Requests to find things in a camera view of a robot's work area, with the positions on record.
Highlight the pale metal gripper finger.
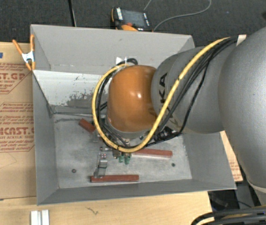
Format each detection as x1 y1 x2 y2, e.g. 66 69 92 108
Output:
93 152 109 177

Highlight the red-brown flat block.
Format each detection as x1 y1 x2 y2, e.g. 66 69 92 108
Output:
132 148 173 159
90 174 140 183
78 118 96 133

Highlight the grey metal bin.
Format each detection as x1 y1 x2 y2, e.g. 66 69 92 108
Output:
30 24 237 206

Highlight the brown cardboard board red print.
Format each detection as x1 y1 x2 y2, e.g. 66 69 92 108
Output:
0 40 244 203

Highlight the black cylinder on white bracket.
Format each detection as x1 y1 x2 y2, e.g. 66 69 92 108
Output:
155 126 179 143

